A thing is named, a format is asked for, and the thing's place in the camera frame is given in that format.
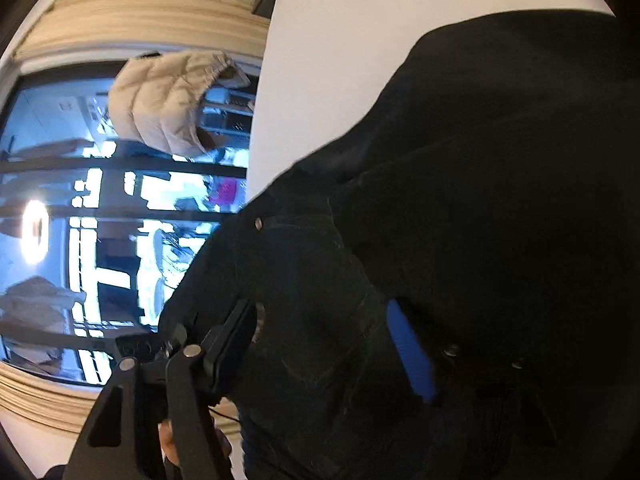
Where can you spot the black perforated rack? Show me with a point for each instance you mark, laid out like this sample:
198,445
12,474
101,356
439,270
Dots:
230,120

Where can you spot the beige curtain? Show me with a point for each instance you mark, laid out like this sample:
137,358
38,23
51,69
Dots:
150,20
50,400

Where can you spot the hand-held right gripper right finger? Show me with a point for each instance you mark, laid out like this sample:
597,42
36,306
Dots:
410,350

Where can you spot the black pants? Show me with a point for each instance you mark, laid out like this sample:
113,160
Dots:
450,210

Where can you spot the bed with grey headboard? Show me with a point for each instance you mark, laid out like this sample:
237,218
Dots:
325,60

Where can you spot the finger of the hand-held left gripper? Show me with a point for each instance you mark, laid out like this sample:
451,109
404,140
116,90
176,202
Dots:
145,344

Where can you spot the black framed window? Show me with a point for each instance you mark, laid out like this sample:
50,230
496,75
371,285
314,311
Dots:
60,170

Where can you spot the beige puffer jacket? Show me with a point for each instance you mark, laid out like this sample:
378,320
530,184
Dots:
165,105

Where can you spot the person's left hand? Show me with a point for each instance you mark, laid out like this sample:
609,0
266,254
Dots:
167,442

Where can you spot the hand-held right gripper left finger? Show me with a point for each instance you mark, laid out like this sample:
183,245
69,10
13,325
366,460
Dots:
230,340

